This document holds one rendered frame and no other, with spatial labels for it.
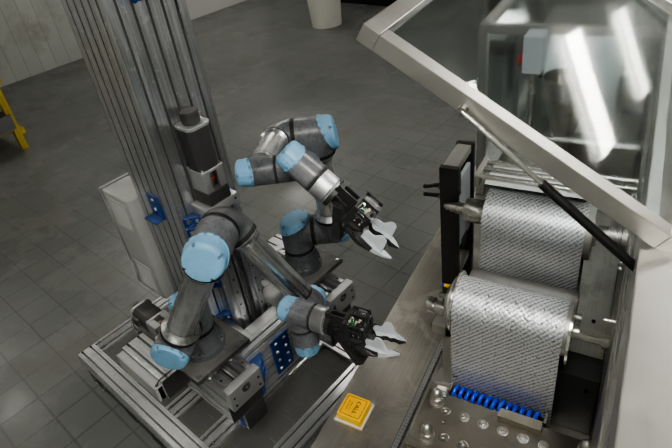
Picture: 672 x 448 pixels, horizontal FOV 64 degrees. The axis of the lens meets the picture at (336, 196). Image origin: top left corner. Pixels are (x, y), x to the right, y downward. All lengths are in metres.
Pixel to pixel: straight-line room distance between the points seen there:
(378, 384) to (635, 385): 1.02
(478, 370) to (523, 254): 0.30
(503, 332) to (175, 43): 1.20
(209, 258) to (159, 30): 0.69
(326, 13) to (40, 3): 3.97
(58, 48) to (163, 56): 7.38
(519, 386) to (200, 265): 0.81
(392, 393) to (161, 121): 1.04
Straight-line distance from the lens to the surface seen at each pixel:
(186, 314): 1.59
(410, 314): 1.79
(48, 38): 9.01
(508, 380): 1.38
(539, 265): 1.43
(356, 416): 1.54
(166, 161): 1.77
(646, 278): 0.83
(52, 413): 3.24
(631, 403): 0.68
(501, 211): 1.38
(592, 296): 1.91
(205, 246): 1.38
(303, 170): 1.27
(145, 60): 1.68
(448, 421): 1.39
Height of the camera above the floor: 2.18
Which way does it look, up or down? 33 degrees down
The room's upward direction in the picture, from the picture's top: 9 degrees counter-clockwise
